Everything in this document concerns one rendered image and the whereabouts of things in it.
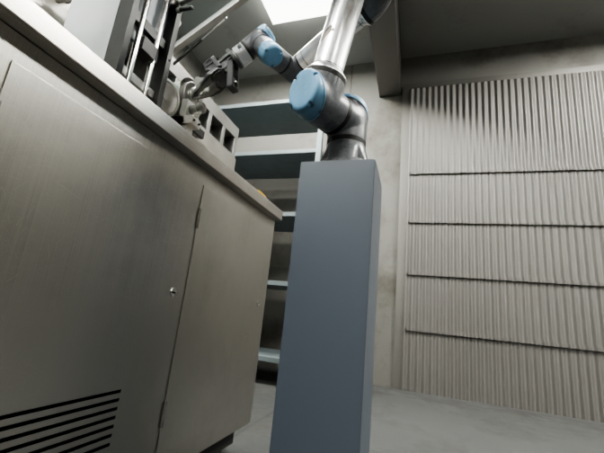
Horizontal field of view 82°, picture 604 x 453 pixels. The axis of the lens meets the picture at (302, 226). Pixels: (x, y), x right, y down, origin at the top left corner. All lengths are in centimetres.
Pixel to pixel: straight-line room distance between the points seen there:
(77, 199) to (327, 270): 53
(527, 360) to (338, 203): 246
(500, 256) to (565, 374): 90
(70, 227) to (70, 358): 22
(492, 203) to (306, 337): 260
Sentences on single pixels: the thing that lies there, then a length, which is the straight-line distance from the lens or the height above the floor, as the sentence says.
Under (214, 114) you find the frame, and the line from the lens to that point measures 222.
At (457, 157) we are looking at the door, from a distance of 338.
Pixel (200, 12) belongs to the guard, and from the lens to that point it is 195.
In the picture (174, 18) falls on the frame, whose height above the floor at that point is 131.
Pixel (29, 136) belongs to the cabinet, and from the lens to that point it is 68.
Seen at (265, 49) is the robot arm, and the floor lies 133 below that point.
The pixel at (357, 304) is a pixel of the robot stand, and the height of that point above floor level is 54.
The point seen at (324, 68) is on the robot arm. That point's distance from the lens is 98.
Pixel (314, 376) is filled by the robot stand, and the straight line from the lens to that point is 86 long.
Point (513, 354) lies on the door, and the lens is 312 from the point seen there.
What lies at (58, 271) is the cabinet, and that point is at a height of 53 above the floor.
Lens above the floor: 50
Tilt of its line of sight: 14 degrees up
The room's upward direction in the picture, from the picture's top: 6 degrees clockwise
